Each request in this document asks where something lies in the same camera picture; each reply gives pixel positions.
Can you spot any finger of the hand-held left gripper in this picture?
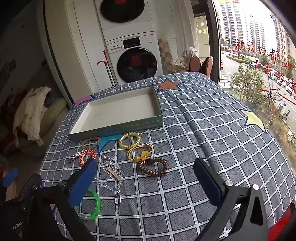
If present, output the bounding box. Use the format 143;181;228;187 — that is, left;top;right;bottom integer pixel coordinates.
2;167;19;188
18;174;44;202

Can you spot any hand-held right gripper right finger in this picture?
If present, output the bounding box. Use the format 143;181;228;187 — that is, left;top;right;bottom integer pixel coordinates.
193;158;270;241

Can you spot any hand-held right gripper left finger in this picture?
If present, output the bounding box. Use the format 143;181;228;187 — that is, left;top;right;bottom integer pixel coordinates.
30;159;99;241

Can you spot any orange spiral hair tie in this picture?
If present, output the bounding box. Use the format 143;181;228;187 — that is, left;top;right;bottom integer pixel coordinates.
78;149;97;166

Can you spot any green translucent bangle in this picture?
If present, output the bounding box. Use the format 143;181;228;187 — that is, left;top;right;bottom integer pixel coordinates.
76;189;102;220

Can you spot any beige rabbit hair clip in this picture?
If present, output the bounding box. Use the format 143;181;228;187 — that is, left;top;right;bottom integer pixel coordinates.
103;162;123;182

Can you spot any yellow cord with beads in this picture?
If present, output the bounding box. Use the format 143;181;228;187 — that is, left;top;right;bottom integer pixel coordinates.
126;143;153;162

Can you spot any brown spiral hair tie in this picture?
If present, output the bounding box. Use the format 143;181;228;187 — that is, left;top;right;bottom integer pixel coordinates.
136;157;169;178

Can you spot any grey-green jewelry tray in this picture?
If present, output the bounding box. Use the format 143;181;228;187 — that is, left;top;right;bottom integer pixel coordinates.
69;85;163;142

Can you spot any silver brooch with white disc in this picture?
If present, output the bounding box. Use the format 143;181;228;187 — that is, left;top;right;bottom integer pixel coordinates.
103;153;117;164

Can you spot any grey checked star tablecloth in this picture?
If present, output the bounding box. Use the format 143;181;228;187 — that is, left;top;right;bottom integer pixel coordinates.
38;72;296;241

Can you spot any cream clothes pile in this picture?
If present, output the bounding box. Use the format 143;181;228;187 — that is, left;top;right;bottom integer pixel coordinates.
13;86;52;147

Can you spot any cream sofa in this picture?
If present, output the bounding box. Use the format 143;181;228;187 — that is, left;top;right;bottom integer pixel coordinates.
5;97;70;159

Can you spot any brown chair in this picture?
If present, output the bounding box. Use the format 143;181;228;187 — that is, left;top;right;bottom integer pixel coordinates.
190;56;201;73
199;56;213;79

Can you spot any white front-load washing machine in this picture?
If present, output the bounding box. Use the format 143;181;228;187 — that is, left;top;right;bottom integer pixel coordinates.
104;34;162;87

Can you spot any white garment on chair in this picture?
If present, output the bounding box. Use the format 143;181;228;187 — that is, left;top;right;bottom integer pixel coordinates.
181;47;199;66

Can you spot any checkered beige cloth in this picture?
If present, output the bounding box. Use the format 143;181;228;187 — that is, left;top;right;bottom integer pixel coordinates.
159;40;174;75

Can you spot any white tall cabinet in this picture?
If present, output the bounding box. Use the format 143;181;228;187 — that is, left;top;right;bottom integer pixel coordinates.
45;0;108;107

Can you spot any white stacked dryer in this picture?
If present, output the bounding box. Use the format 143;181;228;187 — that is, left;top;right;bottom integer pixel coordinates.
94;0;156;43

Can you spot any tan braided hair tie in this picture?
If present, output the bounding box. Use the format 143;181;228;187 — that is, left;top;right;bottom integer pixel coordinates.
81;136;101;150

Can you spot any yellow spiral hair tie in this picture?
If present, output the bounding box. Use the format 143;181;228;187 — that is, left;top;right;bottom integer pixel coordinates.
119;133;141;150

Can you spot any red-handled mop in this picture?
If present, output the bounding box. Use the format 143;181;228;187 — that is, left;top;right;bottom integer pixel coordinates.
97;50;116;88

